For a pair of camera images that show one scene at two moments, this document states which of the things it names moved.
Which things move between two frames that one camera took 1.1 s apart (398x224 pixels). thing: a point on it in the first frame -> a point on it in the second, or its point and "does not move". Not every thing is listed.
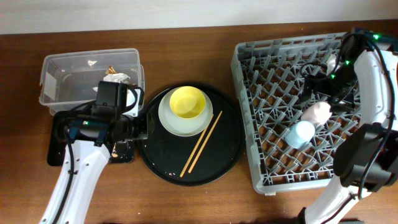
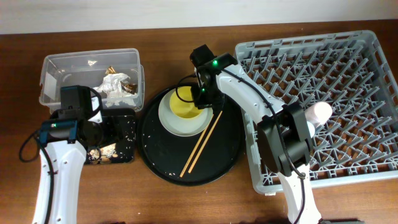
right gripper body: [336, 86] -> [204, 96]
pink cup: [317, 114] does not move
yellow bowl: [187, 102] does not move
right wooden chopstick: [206, 140] does not move
